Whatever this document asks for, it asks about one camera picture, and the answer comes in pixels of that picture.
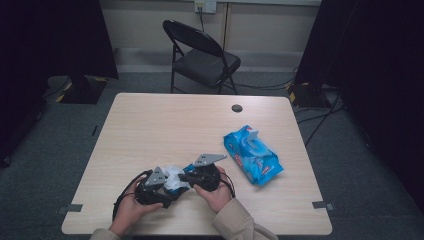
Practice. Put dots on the grey tape strip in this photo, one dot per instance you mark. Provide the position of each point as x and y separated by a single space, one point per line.
71 208
321 205

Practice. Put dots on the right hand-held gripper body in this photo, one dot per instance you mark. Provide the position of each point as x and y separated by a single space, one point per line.
208 160

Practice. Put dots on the black floor box yellow tape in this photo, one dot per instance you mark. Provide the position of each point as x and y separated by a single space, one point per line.
308 95

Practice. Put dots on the person's right hand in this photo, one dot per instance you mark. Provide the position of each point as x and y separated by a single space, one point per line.
218 198

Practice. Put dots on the white wet wipe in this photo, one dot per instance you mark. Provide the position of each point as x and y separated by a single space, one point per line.
173 176

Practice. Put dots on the black stand base yellow tape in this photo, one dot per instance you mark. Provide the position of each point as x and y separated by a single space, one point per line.
83 91

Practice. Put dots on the black folding chair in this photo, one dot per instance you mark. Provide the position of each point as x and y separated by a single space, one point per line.
206 65

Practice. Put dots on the blue wet wipes pack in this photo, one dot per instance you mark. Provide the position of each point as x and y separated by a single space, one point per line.
256 160

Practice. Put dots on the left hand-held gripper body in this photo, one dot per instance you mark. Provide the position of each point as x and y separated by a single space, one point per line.
155 178

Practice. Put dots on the white wall socket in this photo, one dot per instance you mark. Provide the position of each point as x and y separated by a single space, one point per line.
205 5

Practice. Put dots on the black curtain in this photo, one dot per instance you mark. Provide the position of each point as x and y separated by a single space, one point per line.
50 40
376 66

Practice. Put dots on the round dark table grommet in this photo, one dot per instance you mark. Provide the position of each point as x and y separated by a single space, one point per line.
237 108

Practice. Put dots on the person's left hand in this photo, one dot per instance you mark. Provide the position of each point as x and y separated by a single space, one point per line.
130 213

